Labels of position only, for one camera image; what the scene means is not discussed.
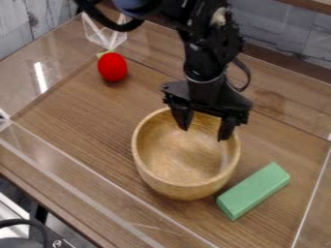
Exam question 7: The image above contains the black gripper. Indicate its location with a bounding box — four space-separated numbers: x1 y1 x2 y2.
160 76 252 141

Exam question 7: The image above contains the brown wooden bowl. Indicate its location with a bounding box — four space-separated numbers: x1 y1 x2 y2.
132 108 241 201

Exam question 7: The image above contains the green rectangular block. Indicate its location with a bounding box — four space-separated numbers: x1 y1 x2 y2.
216 162 291 221

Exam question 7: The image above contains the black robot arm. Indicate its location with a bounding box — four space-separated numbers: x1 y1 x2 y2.
73 0 252 140

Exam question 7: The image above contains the red plush strawberry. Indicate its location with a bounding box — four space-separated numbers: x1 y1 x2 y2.
97 51 128 82

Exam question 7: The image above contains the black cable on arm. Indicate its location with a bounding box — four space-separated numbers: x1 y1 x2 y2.
72 0 253 94

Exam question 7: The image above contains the clear acrylic corner bracket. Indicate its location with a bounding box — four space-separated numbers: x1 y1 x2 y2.
81 13 126 50

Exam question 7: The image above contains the black table leg frame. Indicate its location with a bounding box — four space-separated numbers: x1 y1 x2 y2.
28 201 77 248

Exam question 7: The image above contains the black cable lower left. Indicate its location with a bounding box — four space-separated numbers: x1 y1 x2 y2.
0 218 49 248

